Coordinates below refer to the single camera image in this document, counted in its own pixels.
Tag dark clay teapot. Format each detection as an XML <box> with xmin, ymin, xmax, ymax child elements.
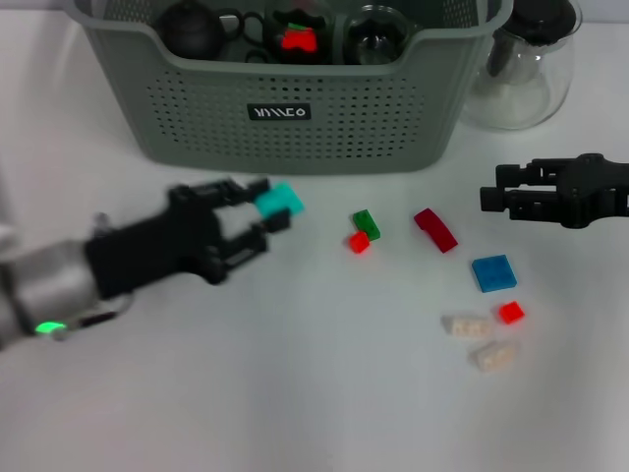
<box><xmin>155</xmin><ymin>0</ymin><xmax>230</xmax><ymax>60</ymax></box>

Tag dark red curved toy brick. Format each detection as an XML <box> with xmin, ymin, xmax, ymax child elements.
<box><xmin>413</xmin><ymin>207</ymin><xmax>459</xmax><ymax>255</ymax></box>

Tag cream toy brick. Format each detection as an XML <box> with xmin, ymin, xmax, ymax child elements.
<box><xmin>441</xmin><ymin>313</ymin><xmax>491</xmax><ymax>338</ymax></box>
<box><xmin>469</xmin><ymin>339</ymin><xmax>517</xmax><ymax>374</ymax></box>

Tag blue square toy plate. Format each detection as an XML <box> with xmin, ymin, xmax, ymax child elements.
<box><xmin>471</xmin><ymin>254</ymin><xmax>520</xmax><ymax>295</ymax></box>

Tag red sloped toy brick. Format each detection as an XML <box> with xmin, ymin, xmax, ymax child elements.
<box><xmin>280</xmin><ymin>28</ymin><xmax>318</xmax><ymax>53</ymax></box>

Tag green rectangular toy brick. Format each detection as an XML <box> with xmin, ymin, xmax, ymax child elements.
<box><xmin>352</xmin><ymin>208</ymin><xmax>382</xmax><ymax>242</ymax></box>

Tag teal square toy plate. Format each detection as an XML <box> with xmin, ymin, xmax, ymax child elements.
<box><xmin>255</xmin><ymin>182</ymin><xmax>306</xmax><ymax>222</ymax></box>

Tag thin black left wrist cable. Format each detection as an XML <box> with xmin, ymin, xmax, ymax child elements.
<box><xmin>78</xmin><ymin>294</ymin><xmax>134</xmax><ymax>328</ymax></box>

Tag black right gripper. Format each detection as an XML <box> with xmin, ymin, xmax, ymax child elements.
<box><xmin>480</xmin><ymin>153</ymin><xmax>629</xmax><ymax>229</ymax></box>

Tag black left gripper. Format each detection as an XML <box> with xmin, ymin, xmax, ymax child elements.
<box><xmin>86</xmin><ymin>179</ymin><xmax>291</xmax><ymax>299</ymax></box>

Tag grey-green perforated storage bin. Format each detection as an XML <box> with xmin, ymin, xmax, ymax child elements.
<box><xmin>73</xmin><ymin>0</ymin><xmax>515</xmax><ymax>176</ymax></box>

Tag glass carafe with black lid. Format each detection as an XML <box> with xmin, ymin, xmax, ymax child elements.
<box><xmin>461</xmin><ymin>0</ymin><xmax>584</xmax><ymax>130</ymax></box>

